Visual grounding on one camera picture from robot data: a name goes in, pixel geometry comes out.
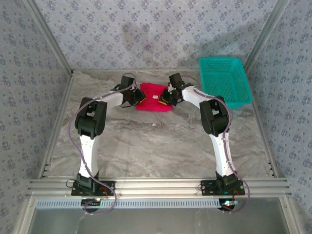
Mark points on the red t-shirt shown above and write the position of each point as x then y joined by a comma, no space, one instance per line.
152,91

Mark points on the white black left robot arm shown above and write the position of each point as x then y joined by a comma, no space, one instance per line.
89,151

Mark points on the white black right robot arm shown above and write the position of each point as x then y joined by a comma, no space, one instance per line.
221,156

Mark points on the teal plastic basket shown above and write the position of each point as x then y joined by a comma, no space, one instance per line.
224,80

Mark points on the black controller board with LED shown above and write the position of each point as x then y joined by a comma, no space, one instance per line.
228,206
91,202

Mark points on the aluminium mounting rail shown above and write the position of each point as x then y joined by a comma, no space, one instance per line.
158,186

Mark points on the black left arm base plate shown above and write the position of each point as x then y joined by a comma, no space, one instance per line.
111,186

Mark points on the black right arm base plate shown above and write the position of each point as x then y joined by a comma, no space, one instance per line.
207,187

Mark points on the aluminium frame post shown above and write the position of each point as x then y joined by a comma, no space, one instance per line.
51,36
264,36

